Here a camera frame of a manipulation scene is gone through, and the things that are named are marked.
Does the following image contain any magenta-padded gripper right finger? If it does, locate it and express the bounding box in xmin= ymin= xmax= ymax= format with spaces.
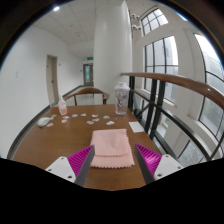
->
xmin=134 ymin=143 xmax=185 ymax=185

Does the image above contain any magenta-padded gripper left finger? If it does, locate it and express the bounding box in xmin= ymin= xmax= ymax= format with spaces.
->
xmin=44 ymin=144 xmax=96 ymax=188

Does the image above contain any pink towel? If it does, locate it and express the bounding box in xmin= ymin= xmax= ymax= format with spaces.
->
xmin=89 ymin=128 xmax=136 ymax=169

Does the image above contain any white paper card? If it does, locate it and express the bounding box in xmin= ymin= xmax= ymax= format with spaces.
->
xmin=128 ymin=121 xmax=145 ymax=134

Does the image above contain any white computer mouse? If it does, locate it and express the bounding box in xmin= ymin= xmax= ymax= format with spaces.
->
xmin=36 ymin=116 xmax=51 ymax=128

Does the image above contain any white pump bottle orange label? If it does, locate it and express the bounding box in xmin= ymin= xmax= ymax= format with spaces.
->
xmin=58 ymin=96 xmax=68 ymax=117

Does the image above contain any wooden chair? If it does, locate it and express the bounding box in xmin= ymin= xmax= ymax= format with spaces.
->
xmin=61 ymin=86 xmax=111 ymax=107

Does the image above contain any wooden-topped black railing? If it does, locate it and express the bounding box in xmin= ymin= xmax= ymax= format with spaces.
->
xmin=120 ymin=71 xmax=224 ymax=163

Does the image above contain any glazed double door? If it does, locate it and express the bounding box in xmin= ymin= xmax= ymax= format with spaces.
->
xmin=82 ymin=63 xmax=95 ymax=87

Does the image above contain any beige single door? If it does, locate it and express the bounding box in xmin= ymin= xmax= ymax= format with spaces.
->
xmin=45 ymin=54 xmax=60 ymax=106

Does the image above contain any wide black-framed window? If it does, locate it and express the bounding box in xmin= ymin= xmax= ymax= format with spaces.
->
xmin=194 ymin=33 xmax=224 ymax=143

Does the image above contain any tall black-framed window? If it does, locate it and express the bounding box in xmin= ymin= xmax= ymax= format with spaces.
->
xmin=143 ymin=35 xmax=180 ymax=103

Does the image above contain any arched black-framed window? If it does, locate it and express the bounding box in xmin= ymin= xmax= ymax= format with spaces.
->
xmin=139 ymin=8 xmax=170 ymax=36

